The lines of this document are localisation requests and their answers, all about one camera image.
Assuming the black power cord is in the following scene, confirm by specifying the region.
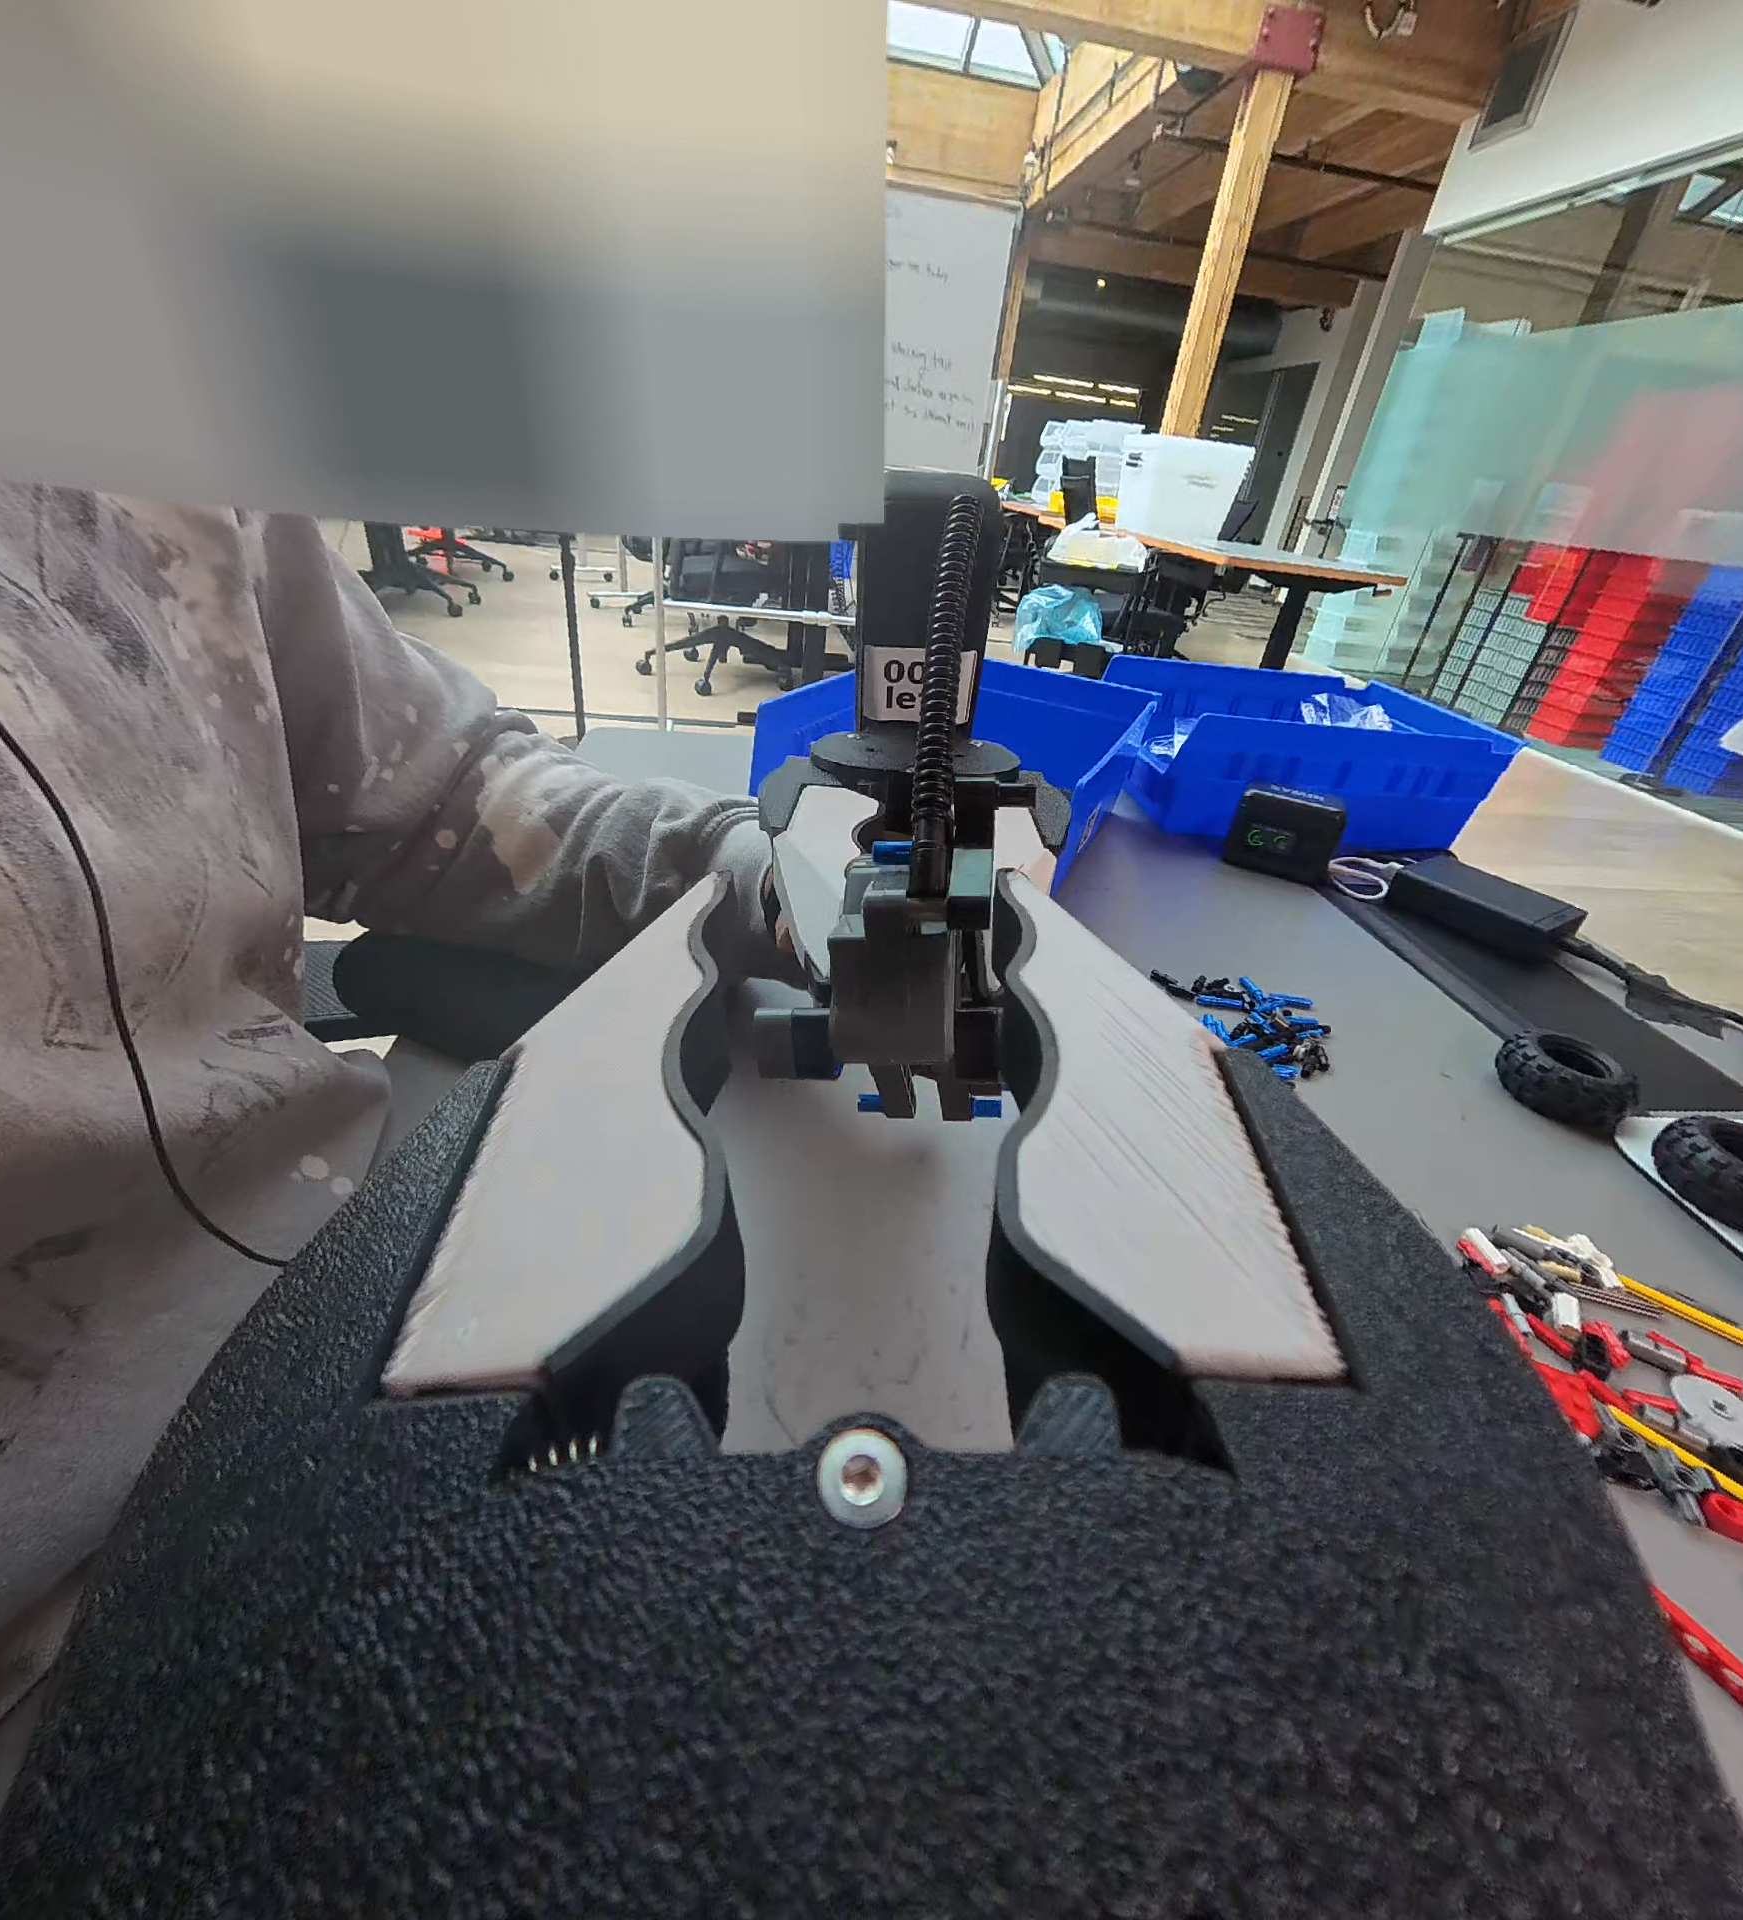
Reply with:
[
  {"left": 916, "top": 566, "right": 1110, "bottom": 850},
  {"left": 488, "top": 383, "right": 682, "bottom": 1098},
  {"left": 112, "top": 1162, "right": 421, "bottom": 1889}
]
[{"left": 1569, "top": 933, "right": 1743, "bottom": 1058}]

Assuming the black rubber toy tyre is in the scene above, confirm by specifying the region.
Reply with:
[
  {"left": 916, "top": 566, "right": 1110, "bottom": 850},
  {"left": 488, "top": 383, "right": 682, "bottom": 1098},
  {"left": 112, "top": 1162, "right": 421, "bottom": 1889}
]
[
  {"left": 1651, "top": 1117, "right": 1743, "bottom": 1245},
  {"left": 1496, "top": 1031, "right": 1643, "bottom": 1136}
]

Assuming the black chair armrest pad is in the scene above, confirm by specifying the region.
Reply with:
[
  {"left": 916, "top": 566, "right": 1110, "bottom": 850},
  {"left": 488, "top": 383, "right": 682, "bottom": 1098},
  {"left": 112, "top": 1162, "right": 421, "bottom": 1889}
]
[{"left": 305, "top": 931, "right": 626, "bottom": 1058}]

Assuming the grey desk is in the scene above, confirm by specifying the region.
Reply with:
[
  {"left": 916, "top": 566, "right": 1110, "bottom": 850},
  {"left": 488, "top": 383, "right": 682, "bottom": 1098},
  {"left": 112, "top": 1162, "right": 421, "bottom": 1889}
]
[{"left": 0, "top": 728, "right": 1743, "bottom": 1920}]

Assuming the black ribbed hose with connector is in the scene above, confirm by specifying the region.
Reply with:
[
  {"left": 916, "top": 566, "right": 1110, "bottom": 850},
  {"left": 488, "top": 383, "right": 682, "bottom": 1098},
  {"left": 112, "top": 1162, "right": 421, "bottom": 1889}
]
[{"left": 873, "top": 491, "right": 1010, "bottom": 933}]

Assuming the black charger with display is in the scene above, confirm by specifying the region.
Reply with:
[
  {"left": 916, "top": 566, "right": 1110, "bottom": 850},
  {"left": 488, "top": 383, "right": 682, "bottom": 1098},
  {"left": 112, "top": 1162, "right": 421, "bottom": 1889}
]
[{"left": 1223, "top": 787, "right": 1348, "bottom": 888}]

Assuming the person's grey hoodie torso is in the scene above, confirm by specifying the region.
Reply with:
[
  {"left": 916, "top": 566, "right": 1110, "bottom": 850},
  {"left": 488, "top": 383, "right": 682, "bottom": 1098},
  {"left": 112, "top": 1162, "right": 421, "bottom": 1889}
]
[{"left": 0, "top": 472, "right": 541, "bottom": 1810}]

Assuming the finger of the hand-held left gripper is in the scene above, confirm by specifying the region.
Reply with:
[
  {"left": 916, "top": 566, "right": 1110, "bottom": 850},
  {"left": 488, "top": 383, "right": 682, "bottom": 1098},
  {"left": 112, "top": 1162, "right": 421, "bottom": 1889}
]
[
  {"left": 771, "top": 787, "right": 873, "bottom": 988},
  {"left": 983, "top": 811, "right": 1060, "bottom": 899}
]

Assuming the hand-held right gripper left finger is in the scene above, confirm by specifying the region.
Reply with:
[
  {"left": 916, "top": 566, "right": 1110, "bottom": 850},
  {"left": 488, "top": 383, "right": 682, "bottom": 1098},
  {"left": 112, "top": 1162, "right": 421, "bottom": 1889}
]
[{"left": 382, "top": 876, "right": 740, "bottom": 1402}]

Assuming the whiteboard on stand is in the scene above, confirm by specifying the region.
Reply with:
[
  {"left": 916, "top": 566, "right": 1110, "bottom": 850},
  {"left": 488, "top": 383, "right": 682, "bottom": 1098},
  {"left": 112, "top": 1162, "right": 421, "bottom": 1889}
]
[{"left": 887, "top": 187, "right": 1028, "bottom": 483}]

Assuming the person's left forearm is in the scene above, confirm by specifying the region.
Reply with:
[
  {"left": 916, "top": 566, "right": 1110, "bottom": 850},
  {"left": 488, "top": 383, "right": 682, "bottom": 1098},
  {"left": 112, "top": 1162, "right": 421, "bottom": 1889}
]
[{"left": 292, "top": 703, "right": 784, "bottom": 962}]

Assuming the black power adapter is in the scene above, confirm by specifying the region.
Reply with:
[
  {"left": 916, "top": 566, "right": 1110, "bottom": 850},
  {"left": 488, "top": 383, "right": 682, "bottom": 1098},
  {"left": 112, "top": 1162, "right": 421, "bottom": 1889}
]
[{"left": 1387, "top": 858, "right": 1592, "bottom": 966}]

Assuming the pile of blue black pins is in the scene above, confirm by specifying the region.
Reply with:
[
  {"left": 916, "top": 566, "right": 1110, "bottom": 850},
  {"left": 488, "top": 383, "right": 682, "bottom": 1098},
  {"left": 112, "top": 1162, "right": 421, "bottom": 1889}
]
[{"left": 1150, "top": 966, "right": 1334, "bottom": 1083}]

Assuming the pile of mixed toy parts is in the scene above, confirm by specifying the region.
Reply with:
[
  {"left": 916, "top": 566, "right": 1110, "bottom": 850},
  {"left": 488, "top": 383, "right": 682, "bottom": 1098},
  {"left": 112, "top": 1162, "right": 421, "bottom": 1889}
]
[{"left": 1458, "top": 1221, "right": 1743, "bottom": 1590}]

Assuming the teal plastic bag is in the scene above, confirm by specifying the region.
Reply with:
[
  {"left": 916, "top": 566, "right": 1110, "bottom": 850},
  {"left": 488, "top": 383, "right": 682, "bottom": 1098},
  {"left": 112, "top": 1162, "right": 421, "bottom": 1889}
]
[{"left": 1015, "top": 585, "right": 1110, "bottom": 657}]

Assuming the blue storage bin with sticker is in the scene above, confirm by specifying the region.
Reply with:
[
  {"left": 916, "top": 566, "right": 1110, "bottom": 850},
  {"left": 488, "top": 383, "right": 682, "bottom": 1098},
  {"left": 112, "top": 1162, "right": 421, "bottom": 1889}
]
[{"left": 749, "top": 661, "right": 1162, "bottom": 903}]

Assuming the grey toy motor assembly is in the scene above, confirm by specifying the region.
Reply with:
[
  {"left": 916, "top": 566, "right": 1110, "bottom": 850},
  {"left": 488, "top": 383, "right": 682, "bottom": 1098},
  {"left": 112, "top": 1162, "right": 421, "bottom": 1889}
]
[{"left": 749, "top": 858, "right": 1015, "bottom": 1128}]

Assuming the red holed beam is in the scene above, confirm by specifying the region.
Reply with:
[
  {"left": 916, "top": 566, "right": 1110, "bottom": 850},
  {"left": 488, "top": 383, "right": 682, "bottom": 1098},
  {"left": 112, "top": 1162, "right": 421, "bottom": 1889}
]
[{"left": 1651, "top": 1584, "right": 1743, "bottom": 1780}]

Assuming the black office chair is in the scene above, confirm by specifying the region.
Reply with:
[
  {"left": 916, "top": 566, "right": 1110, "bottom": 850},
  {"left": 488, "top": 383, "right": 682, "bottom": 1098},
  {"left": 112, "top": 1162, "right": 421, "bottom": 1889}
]
[{"left": 634, "top": 538, "right": 813, "bottom": 698}]

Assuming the stack of clear plastic containers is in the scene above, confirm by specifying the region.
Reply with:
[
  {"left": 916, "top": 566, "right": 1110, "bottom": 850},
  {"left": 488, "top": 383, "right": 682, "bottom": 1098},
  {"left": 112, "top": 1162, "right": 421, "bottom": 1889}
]
[{"left": 1036, "top": 420, "right": 1260, "bottom": 546}]

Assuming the stack of red blue bins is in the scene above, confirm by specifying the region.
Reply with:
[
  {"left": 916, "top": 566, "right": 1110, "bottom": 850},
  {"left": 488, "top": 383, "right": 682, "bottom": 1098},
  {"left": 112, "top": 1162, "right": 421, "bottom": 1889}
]
[{"left": 1458, "top": 540, "right": 1743, "bottom": 803}]

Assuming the large blue storage bin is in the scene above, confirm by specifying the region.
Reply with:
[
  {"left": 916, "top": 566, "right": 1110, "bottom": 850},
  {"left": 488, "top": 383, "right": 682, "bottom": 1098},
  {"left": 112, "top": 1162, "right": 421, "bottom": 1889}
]
[{"left": 1127, "top": 652, "right": 1531, "bottom": 841}]

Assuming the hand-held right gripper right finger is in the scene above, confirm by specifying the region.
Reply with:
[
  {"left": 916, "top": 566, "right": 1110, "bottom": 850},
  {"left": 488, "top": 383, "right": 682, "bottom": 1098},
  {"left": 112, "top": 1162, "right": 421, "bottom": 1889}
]
[{"left": 989, "top": 870, "right": 1354, "bottom": 1385}]

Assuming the black desk mat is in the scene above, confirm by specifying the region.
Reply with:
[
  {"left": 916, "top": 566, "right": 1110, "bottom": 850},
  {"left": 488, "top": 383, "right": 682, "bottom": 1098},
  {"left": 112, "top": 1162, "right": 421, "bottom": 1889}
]
[{"left": 1324, "top": 878, "right": 1743, "bottom": 1119}]

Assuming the long wooden table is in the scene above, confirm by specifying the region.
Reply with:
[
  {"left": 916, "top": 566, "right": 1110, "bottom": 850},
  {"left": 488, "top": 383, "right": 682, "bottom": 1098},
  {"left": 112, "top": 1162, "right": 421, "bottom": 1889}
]
[{"left": 1002, "top": 495, "right": 1413, "bottom": 673}]

